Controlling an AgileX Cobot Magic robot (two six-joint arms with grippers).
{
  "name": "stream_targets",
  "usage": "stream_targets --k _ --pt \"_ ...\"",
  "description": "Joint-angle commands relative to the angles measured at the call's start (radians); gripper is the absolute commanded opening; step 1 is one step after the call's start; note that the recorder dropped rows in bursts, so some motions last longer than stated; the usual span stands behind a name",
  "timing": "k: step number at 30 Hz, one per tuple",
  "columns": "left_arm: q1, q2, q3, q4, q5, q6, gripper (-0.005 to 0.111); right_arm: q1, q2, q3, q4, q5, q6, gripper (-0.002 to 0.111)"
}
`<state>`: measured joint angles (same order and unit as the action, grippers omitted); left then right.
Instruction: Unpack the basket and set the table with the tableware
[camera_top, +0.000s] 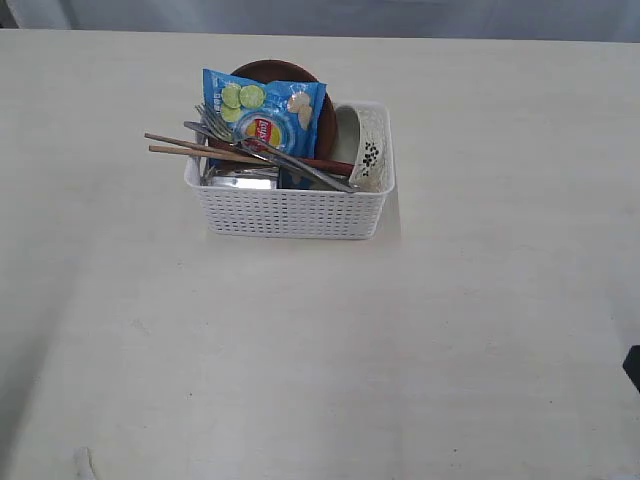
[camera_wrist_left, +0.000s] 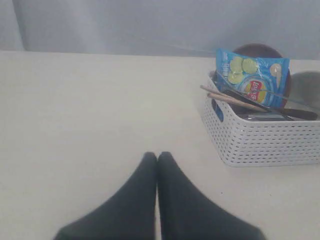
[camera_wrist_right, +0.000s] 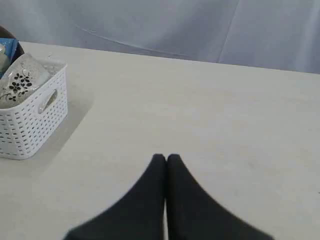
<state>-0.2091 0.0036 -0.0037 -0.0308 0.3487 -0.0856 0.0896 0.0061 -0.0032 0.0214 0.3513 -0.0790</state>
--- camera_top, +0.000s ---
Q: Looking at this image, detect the light wooden chopstick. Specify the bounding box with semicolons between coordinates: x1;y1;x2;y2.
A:
148;145;274;166

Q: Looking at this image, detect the brown wooden plate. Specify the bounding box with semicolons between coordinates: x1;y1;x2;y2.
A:
230;60;337;159

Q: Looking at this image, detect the silver metal fork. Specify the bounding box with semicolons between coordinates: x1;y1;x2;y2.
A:
195;104;356;194

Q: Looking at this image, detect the white perforated plastic basket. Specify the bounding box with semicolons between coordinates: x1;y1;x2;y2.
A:
184;102;395;240

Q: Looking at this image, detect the reddish brown wooden spoon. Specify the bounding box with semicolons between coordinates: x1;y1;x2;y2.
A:
297;157;354;176

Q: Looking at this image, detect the dark wooden chopstick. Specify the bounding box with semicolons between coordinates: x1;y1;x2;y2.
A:
144;132;271;162

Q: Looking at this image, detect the blue Lays chips bag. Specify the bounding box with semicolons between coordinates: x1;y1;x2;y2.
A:
202;69;326;158

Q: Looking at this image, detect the white floral ceramic bowl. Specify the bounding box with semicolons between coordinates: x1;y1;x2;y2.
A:
333;104;386;192

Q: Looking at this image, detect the silver table knife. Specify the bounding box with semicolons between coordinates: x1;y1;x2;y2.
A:
183;121;357;193

